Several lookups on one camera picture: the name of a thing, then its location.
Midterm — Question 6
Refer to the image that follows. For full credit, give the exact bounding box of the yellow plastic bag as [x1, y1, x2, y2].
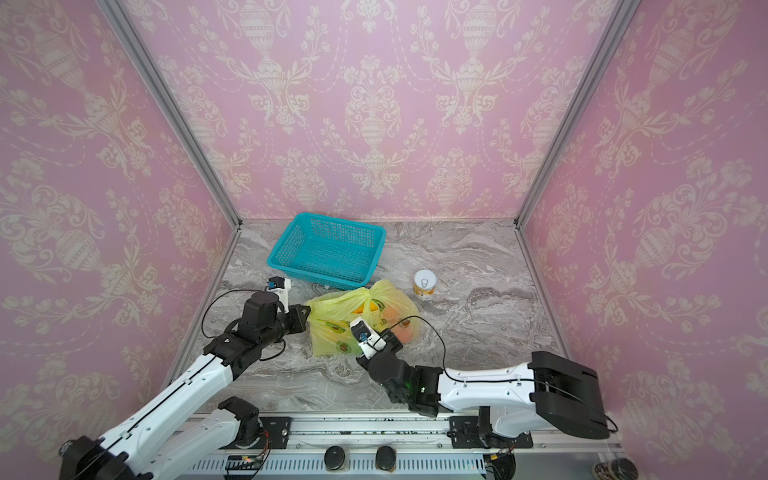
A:
[305, 278, 424, 359]

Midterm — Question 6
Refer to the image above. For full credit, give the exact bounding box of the teal plastic basket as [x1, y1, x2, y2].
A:
[267, 212, 386, 290]

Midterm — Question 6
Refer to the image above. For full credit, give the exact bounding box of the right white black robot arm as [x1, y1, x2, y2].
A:
[351, 318, 618, 440]

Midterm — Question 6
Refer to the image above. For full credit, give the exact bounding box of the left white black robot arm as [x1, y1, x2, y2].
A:
[59, 288, 311, 479]

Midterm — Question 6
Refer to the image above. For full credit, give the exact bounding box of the right black round knob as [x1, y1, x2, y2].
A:
[375, 445, 397, 472]

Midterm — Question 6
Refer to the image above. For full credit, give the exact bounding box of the black round knob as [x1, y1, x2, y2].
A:
[323, 445, 347, 471]
[375, 445, 397, 472]

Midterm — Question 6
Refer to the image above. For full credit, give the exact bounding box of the left black round knob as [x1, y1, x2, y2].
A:
[323, 445, 347, 471]

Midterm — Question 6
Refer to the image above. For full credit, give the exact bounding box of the white yellow tin can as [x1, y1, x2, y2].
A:
[413, 269, 438, 297]

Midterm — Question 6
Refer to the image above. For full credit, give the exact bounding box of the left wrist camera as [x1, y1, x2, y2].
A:
[266, 276, 291, 313]

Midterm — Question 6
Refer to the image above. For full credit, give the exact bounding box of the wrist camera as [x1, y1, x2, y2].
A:
[266, 276, 291, 313]
[350, 316, 386, 360]

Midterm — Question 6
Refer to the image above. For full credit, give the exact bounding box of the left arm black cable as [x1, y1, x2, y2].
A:
[200, 289, 287, 362]

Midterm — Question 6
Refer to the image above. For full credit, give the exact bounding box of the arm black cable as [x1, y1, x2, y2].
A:
[200, 289, 287, 362]
[386, 315, 619, 434]

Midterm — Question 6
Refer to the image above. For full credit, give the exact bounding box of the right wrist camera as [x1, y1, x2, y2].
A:
[350, 316, 386, 360]

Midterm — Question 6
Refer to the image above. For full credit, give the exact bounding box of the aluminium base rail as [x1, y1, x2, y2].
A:
[183, 410, 624, 479]

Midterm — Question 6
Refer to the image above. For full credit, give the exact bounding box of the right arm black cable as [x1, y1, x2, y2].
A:
[386, 315, 619, 434]

